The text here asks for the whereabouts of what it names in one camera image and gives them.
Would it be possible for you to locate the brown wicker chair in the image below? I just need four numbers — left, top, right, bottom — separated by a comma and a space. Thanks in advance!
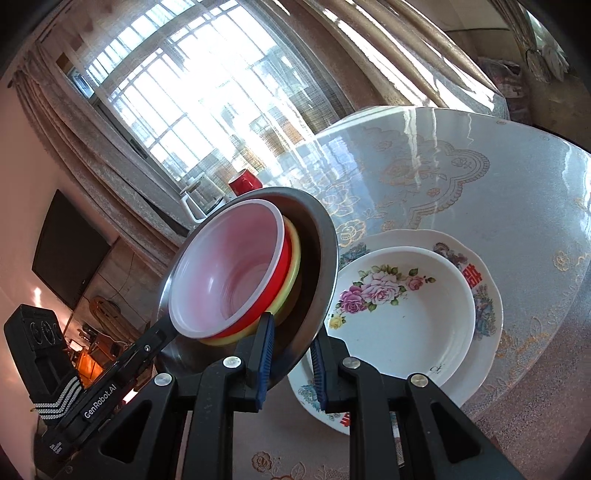
88, 295, 139, 333

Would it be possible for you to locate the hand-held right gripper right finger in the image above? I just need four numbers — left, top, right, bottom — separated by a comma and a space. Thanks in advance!
310, 325, 527, 480

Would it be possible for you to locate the black television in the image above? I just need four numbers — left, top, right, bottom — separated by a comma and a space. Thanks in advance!
31, 189, 112, 309

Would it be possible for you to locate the yellow plastic bowl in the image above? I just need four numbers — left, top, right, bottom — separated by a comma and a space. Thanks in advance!
198, 215, 302, 347

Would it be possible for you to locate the white scalloped plate red print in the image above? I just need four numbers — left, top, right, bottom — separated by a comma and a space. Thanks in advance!
286, 228, 504, 437

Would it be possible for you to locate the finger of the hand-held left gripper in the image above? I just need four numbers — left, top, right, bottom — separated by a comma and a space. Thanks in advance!
117, 320, 178, 370

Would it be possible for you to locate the patterned fabric bag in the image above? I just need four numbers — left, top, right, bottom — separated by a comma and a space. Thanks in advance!
478, 55, 527, 100

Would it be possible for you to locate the red plastic bowl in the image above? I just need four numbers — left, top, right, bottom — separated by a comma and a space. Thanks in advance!
168, 199, 293, 340

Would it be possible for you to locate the beige tied curtain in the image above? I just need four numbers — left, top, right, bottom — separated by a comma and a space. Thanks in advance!
522, 9, 573, 84

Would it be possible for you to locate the stainless steel bowl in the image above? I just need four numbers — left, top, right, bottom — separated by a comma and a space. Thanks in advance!
157, 187, 340, 393

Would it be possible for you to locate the white floral deep plate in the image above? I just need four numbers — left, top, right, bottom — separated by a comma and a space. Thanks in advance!
323, 246, 476, 388

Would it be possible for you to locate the beige patterned curtain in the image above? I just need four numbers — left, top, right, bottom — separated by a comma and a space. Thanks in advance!
9, 51, 195, 273
286, 0, 513, 121

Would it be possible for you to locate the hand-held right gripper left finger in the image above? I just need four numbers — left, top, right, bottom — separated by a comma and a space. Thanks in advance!
69, 311, 276, 480

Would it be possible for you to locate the white glass electric kettle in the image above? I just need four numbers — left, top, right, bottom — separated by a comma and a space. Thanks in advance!
180, 173, 229, 222

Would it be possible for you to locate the large barred window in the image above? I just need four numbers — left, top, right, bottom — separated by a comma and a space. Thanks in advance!
55, 0, 361, 185

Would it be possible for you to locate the red mug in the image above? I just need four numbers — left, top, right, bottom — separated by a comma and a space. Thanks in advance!
228, 168, 263, 197

